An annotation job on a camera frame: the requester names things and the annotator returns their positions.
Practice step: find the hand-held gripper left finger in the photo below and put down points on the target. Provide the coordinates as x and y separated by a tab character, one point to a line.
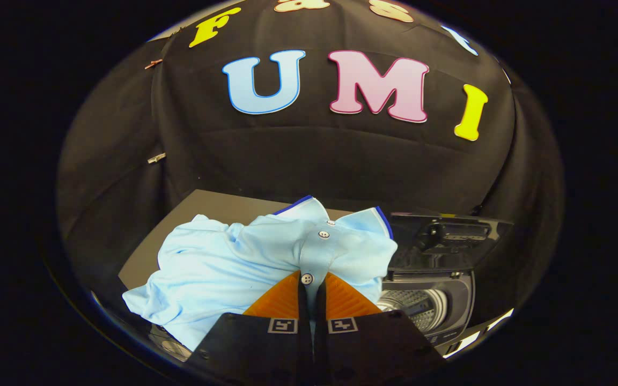
303	300

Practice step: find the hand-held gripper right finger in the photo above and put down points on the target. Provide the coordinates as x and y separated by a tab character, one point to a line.
321	305

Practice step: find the light blue polo shirt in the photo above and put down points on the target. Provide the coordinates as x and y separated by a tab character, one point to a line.
223	268

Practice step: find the dark grey washing machine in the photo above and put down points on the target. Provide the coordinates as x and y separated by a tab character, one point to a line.
456	300

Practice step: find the grey cabinet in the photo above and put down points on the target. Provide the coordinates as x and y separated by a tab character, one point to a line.
207	203

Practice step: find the small white clip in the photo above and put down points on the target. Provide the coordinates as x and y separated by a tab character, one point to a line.
156	157

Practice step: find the small red clip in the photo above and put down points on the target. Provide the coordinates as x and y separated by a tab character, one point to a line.
153	64

